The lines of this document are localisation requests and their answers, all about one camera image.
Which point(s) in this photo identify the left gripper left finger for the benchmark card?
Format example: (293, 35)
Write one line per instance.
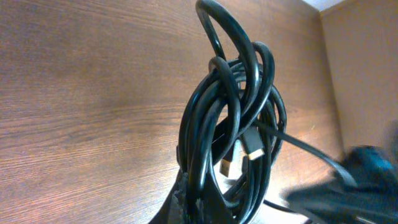
(174, 209)

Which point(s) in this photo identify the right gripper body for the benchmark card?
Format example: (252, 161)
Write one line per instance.
(374, 200)

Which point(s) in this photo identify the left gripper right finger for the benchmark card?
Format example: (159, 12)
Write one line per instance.
(214, 208)

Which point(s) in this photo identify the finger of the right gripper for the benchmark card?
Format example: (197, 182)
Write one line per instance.
(346, 177)

